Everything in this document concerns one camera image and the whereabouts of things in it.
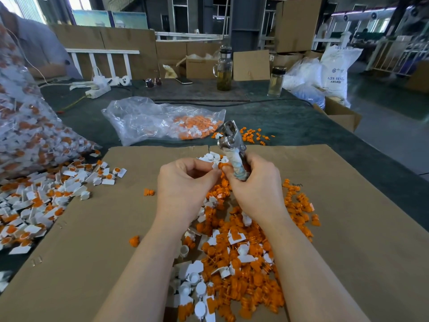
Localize person's left hand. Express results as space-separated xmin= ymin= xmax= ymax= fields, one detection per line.
xmin=156 ymin=157 xmax=221 ymax=230

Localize person's right hand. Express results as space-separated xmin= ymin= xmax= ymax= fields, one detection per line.
xmin=222 ymin=153 xmax=288 ymax=224

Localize silver red-handled pliers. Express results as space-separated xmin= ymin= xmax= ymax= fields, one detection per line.
xmin=216 ymin=120 xmax=249 ymax=182

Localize pile of orange and white parts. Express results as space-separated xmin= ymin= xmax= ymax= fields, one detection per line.
xmin=129 ymin=152 xmax=322 ymax=322

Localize pile of assembled white-orange parts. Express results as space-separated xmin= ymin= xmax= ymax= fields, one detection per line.
xmin=0 ymin=151 xmax=128 ymax=294

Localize person's left forearm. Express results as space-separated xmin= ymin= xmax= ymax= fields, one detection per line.
xmin=94 ymin=221 xmax=192 ymax=322

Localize person's right forearm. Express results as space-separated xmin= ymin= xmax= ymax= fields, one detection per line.
xmin=261 ymin=214 xmax=371 ymax=322

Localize scatter of orange offcuts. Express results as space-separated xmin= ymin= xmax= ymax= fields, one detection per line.
xmin=238 ymin=127 xmax=276 ymax=145

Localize small clear plastic bag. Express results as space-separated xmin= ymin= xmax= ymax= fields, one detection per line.
xmin=102 ymin=97 xmax=227 ymax=146

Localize open brown cardboard box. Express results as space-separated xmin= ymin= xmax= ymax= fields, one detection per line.
xmin=312 ymin=96 xmax=362 ymax=133

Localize glass bottle with black lid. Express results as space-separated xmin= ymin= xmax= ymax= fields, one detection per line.
xmin=267 ymin=66 xmax=286 ymax=97

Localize clear blue plastic bag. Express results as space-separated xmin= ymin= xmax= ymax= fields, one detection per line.
xmin=282 ymin=57 xmax=327 ymax=109

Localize brown cardboard sheet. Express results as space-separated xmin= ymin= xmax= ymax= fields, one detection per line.
xmin=0 ymin=146 xmax=211 ymax=322
xmin=207 ymin=144 xmax=429 ymax=322

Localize flat brown cardboard panel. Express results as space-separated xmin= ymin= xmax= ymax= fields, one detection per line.
xmin=233 ymin=50 xmax=271 ymax=82

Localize glass tea jar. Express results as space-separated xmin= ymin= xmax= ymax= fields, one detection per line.
xmin=213 ymin=47 xmax=234 ymax=92

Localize open cardboard box with paper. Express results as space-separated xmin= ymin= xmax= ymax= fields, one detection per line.
xmin=176 ymin=52 xmax=223 ymax=81

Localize white power strip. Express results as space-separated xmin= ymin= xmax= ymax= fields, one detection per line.
xmin=68 ymin=74 xmax=131 ymax=99

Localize white woven sack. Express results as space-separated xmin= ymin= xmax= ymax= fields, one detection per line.
xmin=320 ymin=31 xmax=363 ymax=108

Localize row of upright cardboard sheets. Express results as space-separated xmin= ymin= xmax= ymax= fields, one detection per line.
xmin=48 ymin=25 xmax=227 ymax=81

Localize large clear bag of seals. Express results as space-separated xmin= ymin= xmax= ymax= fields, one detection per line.
xmin=0 ymin=23 xmax=101 ymax=182

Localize dark steel pillar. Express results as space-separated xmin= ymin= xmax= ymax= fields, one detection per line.
xmin=231 ymin=0 xmax=267 ymax=52

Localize tall brown cardboard box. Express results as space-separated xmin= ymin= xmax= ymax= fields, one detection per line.
xmin=274 ymin=0 xmax=322 ymax=54

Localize white metal rack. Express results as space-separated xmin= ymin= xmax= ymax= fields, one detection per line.
xmin=366 ymin=35 xmax=429 ymax=76

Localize white railing frame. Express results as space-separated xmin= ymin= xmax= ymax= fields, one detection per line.
xmin=65 ymin=49 xmax=141 ymax=81

